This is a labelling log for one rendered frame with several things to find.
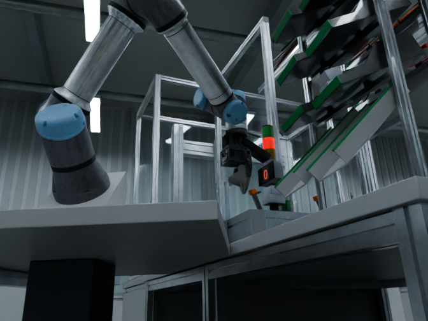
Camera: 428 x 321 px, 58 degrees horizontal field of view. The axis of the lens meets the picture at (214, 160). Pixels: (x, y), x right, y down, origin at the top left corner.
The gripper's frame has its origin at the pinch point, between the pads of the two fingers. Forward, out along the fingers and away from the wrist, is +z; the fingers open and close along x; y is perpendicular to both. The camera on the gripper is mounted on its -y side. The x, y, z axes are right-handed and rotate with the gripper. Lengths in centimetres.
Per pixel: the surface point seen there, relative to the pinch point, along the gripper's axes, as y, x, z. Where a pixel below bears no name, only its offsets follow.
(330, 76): -2.4, 43.6, -17.0
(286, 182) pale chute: -2.0, 20.5, 3.4
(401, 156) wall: -906, -687, -380
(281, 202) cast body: -11.9, 2.2, 3.7
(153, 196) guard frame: 11, -82, -19
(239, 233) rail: 7.8, 9.6, 16.0
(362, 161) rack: -30.8, 20.8, -6.1
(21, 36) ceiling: 153, -581, -453
